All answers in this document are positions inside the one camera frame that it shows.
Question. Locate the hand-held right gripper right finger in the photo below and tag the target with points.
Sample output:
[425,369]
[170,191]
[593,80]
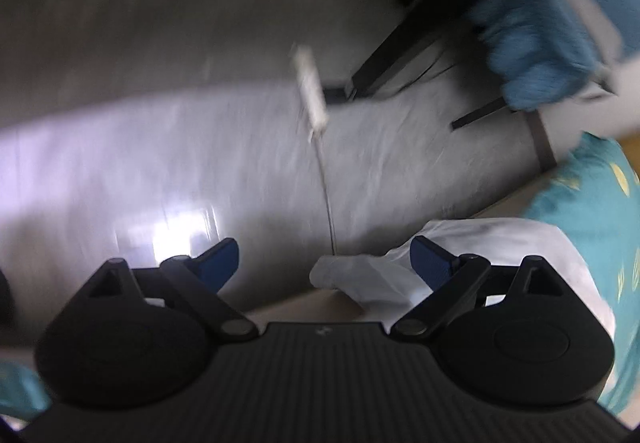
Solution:
[427,265]

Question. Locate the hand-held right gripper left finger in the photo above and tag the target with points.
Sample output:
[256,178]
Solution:
[220,265]

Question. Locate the white garment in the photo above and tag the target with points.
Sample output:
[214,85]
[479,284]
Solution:
[500,243]

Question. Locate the white power strip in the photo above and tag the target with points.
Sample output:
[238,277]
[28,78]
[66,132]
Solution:
[311,88]

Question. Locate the blue covered chair with cushion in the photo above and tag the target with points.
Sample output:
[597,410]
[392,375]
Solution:
[540,38]

